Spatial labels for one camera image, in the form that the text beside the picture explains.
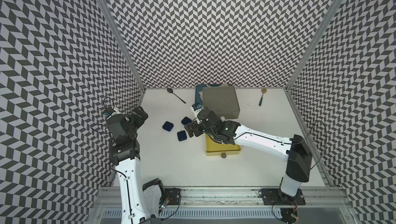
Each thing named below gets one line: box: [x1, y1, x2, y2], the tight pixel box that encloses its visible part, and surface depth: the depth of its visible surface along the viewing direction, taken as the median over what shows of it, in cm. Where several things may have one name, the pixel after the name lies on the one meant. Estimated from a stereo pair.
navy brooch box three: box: [176, 130, 188, 142], surface depth 93 cm
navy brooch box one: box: [162, 120, 174, 132], surface depth 99 cm
